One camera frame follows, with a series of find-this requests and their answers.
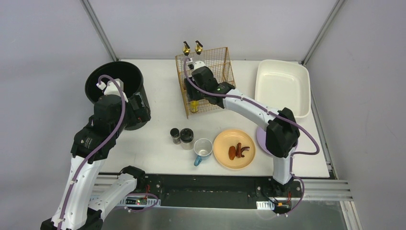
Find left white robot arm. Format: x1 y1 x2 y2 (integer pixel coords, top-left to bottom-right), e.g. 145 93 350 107
40 92 151 230

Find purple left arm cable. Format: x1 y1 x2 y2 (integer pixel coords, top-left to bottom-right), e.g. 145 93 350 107
56 75 127 230

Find blue white mug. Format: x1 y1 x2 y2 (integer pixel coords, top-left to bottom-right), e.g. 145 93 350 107
193 138 213 166

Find glass oil bottle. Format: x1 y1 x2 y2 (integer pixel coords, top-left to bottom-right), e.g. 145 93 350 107
194 40 204 62

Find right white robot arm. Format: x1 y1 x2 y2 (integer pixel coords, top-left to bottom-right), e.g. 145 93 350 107
186 65 300 187

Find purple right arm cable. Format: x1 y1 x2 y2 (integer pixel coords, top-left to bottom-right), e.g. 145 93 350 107
183 56 320 217

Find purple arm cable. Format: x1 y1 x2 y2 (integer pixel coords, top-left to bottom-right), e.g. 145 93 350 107
183 56 320 217
56 75 127 230

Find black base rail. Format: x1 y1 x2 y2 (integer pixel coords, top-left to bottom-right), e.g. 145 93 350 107
133 174 302 209

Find black lid glass jar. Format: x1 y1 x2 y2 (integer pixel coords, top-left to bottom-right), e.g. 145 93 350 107
180 128 194 150

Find black ribbed trash bin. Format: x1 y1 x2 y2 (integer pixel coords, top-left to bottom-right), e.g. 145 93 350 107
85 61 147 130

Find small yellow label bottle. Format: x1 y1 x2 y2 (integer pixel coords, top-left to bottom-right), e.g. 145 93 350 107
190 100 199 113

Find glass bottle with brown sauce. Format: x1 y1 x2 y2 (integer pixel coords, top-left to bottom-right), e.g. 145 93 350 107
182 41 194 82

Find brown sausage pieces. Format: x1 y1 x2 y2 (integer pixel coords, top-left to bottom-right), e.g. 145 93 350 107
228 142 250 160

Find white rectangular basin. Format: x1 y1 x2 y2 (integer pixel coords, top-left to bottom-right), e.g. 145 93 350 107
255 59 311 118

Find gold wire rack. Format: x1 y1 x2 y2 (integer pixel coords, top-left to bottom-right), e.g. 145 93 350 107
175 47 236 118

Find purple plate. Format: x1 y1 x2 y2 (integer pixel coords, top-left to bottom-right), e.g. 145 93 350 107
257 127 298 158

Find small black cap jar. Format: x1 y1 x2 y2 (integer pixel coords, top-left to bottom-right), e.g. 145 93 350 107
170 128 181 145

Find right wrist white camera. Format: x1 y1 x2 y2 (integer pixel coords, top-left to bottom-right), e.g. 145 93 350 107
186 60 206 71

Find yellow plate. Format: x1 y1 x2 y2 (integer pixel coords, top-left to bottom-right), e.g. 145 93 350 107
213 129 256 170

